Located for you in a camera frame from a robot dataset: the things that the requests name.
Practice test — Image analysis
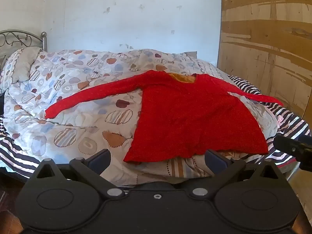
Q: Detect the striped bed sheet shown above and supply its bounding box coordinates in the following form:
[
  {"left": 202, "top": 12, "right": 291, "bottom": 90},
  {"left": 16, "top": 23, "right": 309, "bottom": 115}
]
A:
[{"left": 0, "top": 73, "right": 312, "bottom": 179}]

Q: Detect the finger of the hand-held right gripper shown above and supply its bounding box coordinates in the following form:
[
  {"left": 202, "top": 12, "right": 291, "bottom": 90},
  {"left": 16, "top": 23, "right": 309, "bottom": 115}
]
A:
[{"left": 273, "top": 135, "right": 312, "bottom": 155}]

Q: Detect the grey pillow with patterned border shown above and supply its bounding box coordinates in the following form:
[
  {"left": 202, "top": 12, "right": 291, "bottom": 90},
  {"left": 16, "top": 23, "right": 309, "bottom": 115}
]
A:
[{"left": 0, "top": 47, "right": 43, "bottom": 93}]

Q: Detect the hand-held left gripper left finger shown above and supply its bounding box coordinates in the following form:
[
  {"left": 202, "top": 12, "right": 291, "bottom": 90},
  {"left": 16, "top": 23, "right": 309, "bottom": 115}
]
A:
[{"left": 29, "top": 149, "right": 125, "bottom": 199}]

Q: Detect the patterned quilt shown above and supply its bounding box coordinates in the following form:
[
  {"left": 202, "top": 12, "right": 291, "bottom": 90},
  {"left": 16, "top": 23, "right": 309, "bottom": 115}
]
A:
[{"left": 0, "top": 49, "right": 280, "bottom": 188}]

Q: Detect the metal bed headboard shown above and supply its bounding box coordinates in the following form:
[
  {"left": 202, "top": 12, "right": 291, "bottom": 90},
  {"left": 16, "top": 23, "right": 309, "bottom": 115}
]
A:
[{"left": 0, "top": 29, "right": 48, "bottom": 65}]

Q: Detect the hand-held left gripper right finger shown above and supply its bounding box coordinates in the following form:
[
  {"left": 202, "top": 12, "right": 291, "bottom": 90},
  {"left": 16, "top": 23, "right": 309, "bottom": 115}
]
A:
[{"left": 189, "top": 149, "right": 285, "bottom": 199}]

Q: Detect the red knitted sweater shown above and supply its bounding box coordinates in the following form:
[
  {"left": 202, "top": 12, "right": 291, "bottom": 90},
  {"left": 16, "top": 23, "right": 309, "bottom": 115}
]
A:
[{"left": 45, "top": 69, "right": 285, "bottom": 164}]

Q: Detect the wooden wardrobe panel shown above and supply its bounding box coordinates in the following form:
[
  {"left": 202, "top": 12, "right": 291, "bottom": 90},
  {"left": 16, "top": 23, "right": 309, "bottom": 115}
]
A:
[{"left": 217, "top": 0, "right": 312, "bottom": 127}]

